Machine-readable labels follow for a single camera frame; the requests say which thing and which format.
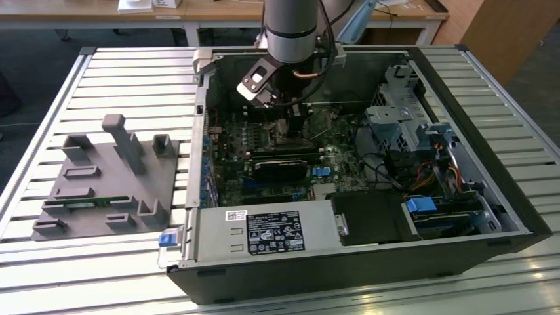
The grey power supply unit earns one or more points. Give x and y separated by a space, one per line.
219 229

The blue disk carrier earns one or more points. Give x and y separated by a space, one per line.
421 205

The wooden desk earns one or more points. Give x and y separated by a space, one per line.
66 14

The metal locking lever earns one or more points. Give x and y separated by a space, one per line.
323 133

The grey parts rack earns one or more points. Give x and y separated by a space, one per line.
110 183

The green motherboard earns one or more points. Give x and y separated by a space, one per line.
346 164

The green RAM stick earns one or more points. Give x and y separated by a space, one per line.
101 201

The metal disk bay cage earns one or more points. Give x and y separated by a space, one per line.
385 129

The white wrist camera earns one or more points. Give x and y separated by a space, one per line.
257 82

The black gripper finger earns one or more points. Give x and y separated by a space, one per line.
295 121

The silver heat sink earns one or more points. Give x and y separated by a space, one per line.
325 191

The black plastic cover panel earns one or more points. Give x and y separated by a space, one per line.
373 216

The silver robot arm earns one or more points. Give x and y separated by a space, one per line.
289 29

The blue board connector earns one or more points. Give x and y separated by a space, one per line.
322 171

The black graphics card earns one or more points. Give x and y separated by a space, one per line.
281 172

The CPU socket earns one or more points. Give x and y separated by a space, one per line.
274 141

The blue case latch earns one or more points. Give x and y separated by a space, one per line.
169 239

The wooden cabinet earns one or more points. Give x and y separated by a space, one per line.
503 33

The black PC case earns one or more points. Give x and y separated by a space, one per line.
306 275

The white box with print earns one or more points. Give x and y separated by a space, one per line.
169 3

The silver CPU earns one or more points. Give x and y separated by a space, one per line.
282 128

